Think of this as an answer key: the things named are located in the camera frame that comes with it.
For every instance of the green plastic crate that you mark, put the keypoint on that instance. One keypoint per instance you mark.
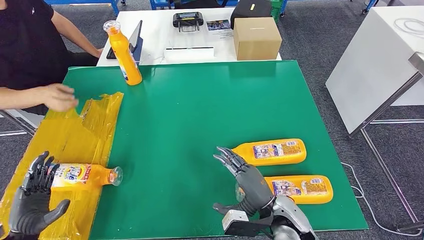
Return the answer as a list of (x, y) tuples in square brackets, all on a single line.
[(275, 13)]

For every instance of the person's right hand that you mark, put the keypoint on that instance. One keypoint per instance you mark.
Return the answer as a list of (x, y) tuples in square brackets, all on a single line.
[(59, 97)]

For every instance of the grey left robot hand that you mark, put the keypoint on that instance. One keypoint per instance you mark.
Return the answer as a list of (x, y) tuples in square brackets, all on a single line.
[(31, 208)]

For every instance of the tablet in blue case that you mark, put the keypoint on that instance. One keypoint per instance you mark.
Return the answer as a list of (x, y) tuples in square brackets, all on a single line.
[(136, 36)]

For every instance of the white desk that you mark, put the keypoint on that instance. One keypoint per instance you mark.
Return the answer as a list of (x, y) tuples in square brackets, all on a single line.
[(159, 33)]

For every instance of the person's left hand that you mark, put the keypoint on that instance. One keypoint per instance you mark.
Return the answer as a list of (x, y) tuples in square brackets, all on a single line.
[(99, 53)]

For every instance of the orange detergent bottle clear cap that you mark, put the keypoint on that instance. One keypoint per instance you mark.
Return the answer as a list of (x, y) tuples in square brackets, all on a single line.
[(127, 63), (275, 152), (298, 189), (82, 177)]

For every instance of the printed leaflet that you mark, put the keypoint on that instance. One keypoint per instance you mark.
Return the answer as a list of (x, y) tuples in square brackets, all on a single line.
[(218, 24)]

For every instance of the person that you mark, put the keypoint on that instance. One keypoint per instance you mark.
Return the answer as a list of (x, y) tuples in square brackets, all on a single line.
[(23, 39)]

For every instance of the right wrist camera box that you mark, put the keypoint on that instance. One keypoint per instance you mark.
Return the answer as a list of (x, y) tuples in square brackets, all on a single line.
[(238, 223)]

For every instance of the black phone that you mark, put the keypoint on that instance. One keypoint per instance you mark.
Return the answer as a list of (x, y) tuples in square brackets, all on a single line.
[(110, 54)]

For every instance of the white tilted table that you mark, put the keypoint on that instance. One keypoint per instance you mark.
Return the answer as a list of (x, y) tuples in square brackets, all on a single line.
[(371, 63)]

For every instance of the white chair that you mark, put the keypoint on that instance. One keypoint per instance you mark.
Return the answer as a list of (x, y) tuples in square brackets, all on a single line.
[(23, 117)]

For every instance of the person's right forearm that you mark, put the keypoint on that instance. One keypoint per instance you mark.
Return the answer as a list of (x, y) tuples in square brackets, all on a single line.
[(20, 98)]

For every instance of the green work table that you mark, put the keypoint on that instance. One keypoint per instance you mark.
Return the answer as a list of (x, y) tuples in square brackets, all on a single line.
[(198, 109)]

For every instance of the steel table frame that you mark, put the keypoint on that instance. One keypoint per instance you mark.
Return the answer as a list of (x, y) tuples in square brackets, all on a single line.
[(386, 102)]

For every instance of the brown cardboard box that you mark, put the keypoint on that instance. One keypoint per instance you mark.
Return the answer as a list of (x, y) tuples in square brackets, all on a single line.
[(256, 39)]

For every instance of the black bag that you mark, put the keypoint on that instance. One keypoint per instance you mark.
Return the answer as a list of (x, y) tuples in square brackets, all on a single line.
[(250, 11)]

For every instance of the yellow taped sheet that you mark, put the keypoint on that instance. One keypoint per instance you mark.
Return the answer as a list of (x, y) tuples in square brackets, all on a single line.
[(66, 139)]

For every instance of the short blue metal rack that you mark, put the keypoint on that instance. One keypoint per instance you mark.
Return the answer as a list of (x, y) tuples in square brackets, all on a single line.
[(114, 6)]

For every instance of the person's left forearm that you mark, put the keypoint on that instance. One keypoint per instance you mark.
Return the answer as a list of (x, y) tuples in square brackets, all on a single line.
[(76, 33)]

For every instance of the long blue metal rack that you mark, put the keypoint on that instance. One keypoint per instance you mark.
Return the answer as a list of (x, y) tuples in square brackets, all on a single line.
[(159, 3)]

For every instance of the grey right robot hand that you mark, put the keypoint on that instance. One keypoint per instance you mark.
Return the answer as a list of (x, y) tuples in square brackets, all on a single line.
[(253, 185)]

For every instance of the long white box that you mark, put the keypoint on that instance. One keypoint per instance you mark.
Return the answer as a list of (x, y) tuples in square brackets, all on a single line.
[(188, 53)]

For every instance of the black remote controller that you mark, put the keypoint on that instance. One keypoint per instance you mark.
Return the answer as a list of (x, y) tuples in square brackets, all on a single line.
[(188, 19)]

